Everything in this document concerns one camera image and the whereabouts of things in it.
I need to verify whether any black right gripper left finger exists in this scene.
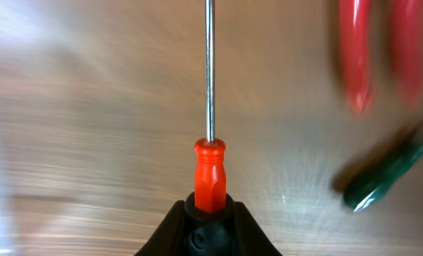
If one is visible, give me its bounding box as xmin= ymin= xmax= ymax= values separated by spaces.
xmin=134 ymin=201 xmax=185 ymax=256

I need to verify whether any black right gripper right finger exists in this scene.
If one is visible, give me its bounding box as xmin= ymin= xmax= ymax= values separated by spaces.
xmin=232 ymin=202 xmax=282 ymax=256

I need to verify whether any red black screwdriver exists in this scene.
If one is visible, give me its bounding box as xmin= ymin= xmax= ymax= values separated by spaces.
xmin=183 ymin=0 xmax=235 ymax=256

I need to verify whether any green round object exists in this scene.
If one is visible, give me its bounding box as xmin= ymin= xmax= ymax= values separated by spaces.
xmin=343 ymin=122 xmax=423 ymax=213

